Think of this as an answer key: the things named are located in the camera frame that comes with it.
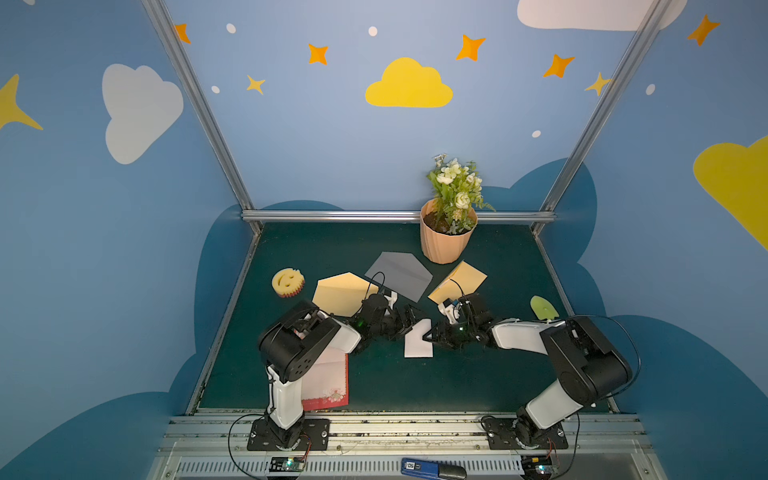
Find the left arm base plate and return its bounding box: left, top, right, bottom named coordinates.
left=247, top=417, right=331, bottom=451

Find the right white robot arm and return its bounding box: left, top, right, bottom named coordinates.
left=421, top=293, right=639, bottom=449

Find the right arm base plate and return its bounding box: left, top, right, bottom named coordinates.
left=479, top=415, right=569, bottom=450

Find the white flower plant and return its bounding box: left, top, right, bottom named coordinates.
left=425, top=154, right=495, bottom=236

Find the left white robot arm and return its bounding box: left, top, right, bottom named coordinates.
left=258, top=291, right=425, bottom=448

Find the blue floral letter paper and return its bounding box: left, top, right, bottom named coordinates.
left=404, top=318, right=433, bottom=358

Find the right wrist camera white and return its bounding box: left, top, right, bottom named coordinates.
left=438, top=299, right=462, bottom=325

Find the blue handheld device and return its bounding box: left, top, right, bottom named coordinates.
left=401, top=458, right=467, bottom=480

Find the small yellow envelope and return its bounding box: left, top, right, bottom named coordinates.
left=428, top=261, right=487, bottom=304

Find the peach flower pot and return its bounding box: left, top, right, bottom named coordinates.
left=420, top=200, right=477, bottom=265

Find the red letter paper flat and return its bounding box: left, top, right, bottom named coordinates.
left=302, top=348, right=349, bottom=411

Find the green circuit board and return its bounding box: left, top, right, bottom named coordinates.
left=520, top=456, right=556, bottom=480
left=269, top=457, right=306, bottom=473

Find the left green circuit board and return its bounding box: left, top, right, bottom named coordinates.
left=269, top=457, right=306, bottom=473

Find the right green circuit board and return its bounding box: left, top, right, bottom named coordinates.
left=520, top=456, right=556, bottom=480

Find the grey envelope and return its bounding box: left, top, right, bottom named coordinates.
left=365, top=252, right=433, bottom=302

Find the large yellow envelope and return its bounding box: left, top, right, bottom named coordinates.
left=312, top=272, right=378, bottom=317

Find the aluminium front rail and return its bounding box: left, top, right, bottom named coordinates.
left=148, top=410, right=667, bottom=479

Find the green toy shovel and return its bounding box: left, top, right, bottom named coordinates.
left=529, top=295, right=560, bottom=323

